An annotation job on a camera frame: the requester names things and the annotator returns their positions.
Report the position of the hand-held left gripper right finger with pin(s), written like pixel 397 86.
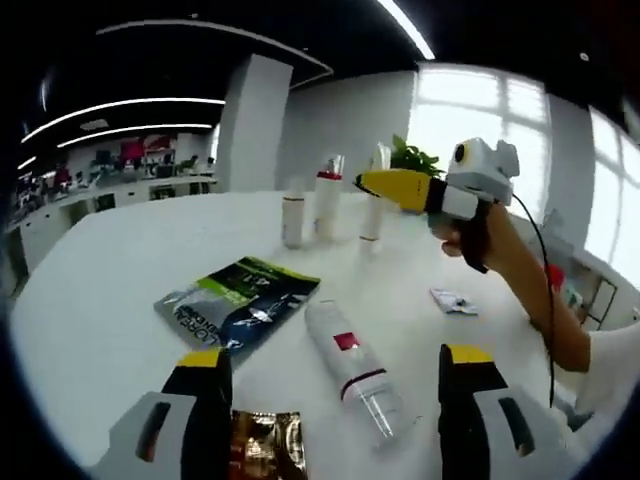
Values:
pixel 460 425

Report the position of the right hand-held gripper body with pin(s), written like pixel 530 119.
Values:
pixel 482 170

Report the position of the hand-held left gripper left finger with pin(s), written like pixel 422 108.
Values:
pixel 210 425

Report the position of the gold skincare sachet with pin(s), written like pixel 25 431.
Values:
pixel 265 445

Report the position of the red-capped white skincare bottle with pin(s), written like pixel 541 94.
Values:
pixel 327 210

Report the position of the clear-capped cream skincare bottle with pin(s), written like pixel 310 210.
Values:
pixel 294 220

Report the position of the clear skincare sachet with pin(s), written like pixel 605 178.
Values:
pixel 452 300

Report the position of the green black skincare packet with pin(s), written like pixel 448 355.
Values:
pixel 240 300

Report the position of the red-square white skincare bottle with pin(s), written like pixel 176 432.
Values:
pixel 345 345

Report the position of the person's right hand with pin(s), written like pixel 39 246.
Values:
pixel 450 237

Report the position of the potted green plant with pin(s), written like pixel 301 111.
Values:
pixel 415 157

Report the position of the large window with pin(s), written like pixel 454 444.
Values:
pixel 615 190
pixel 475 100

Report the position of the long ceiling strip light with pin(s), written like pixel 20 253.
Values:
pixel 407 27

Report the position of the white office counter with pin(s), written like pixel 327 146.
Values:
pixel 125 192

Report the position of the black frame shelf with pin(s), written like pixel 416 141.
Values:
pixel 607 300

